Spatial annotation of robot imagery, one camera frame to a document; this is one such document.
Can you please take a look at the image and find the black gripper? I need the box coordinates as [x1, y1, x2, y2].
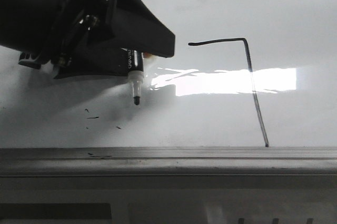
[18, 0, 175, 79]

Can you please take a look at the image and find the white whiteboard with aluminium frame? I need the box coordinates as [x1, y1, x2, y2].
[1, 0, 336, 180]

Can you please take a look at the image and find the black arm link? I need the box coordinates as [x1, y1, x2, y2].
[1, 0, 65, 54]

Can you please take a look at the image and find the white black-tipped marker pen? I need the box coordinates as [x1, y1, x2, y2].
[122, 48, 144, 105]

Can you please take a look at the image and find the red disc taped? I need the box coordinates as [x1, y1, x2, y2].
[143, 52, 156, 64]

